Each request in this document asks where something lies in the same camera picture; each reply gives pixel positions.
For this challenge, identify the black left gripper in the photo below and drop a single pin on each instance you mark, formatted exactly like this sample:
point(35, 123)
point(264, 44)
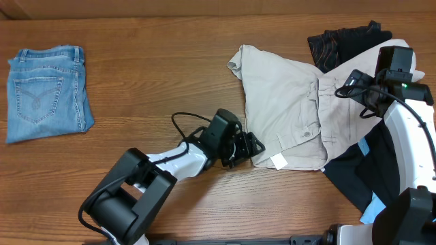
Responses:
point(248, 148)

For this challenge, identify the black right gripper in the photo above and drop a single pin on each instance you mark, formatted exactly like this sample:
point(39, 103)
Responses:
point(357, 79)

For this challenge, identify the beige khaki shorts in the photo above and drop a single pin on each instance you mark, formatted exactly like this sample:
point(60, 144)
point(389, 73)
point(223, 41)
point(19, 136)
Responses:
point(291, 107)

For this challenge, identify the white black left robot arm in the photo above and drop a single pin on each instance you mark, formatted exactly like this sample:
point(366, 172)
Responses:
point(127, 200)

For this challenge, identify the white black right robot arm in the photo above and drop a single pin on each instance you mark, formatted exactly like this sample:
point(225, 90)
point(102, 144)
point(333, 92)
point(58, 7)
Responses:
point(400, 163)

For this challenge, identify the black patterned garment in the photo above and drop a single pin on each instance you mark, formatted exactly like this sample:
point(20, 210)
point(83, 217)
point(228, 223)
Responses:
point(334, 47)

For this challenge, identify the black and blue garment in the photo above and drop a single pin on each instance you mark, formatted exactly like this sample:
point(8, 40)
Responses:
point(367, 173)

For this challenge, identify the folded blue denim jeans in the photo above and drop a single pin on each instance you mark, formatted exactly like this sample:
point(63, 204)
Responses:
point(46, 94)

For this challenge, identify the brown cardboard backdrop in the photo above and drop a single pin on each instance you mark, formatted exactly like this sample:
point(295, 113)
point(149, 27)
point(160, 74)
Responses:
point(79, 9)

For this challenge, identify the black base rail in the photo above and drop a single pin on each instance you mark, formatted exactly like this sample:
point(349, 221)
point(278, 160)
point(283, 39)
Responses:
point(293, 240)

